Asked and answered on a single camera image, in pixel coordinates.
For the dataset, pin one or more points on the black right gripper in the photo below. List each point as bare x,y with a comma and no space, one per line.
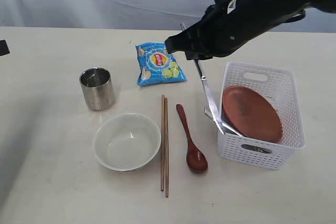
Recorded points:
232,23

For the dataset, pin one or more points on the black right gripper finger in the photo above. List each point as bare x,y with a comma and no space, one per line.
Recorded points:
189,40

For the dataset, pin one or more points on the grey metal utensil handle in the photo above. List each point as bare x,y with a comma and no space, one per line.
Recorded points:
209,97

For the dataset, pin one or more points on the blue chips bag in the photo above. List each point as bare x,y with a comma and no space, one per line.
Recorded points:
157,65

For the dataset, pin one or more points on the dark wooden chopstick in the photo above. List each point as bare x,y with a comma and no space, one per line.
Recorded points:
167,159

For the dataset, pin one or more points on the shiny steel cup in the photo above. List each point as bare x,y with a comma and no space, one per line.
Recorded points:
97,88

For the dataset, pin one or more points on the dark brown wooden spoon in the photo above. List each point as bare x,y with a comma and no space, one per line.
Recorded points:
195,159

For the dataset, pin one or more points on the pale green ceramic bowl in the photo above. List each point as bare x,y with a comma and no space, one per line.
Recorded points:
126,142

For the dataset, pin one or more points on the light wooden chopstick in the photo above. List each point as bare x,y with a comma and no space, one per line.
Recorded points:
162,141

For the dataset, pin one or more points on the dark brown wooden plate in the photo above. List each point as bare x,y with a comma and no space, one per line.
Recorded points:
251,114

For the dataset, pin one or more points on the white plastic perforated basket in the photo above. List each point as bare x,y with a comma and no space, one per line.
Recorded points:
278,87

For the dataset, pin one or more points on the lower blue-grey utensil handle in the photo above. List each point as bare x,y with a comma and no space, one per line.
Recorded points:
207,112

